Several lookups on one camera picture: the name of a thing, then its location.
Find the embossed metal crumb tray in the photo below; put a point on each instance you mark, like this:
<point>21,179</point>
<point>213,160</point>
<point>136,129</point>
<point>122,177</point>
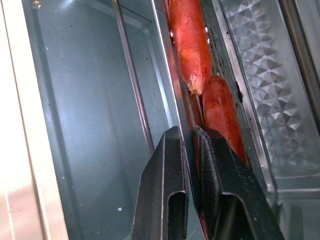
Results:
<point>270,82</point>

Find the oven heating rod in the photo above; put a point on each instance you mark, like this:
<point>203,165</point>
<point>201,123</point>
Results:
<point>132,77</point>

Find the metal sausage baking tray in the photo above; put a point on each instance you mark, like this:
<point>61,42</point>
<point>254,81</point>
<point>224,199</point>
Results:
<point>225,82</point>

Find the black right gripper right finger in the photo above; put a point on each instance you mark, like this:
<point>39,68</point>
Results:
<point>237,195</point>

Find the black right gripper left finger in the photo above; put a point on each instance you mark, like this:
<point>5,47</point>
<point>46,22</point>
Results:
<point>155,190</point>

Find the short red sausage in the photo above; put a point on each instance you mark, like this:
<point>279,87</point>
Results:
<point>221,112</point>

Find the long red sausage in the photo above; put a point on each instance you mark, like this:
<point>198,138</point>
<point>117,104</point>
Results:
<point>191,47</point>

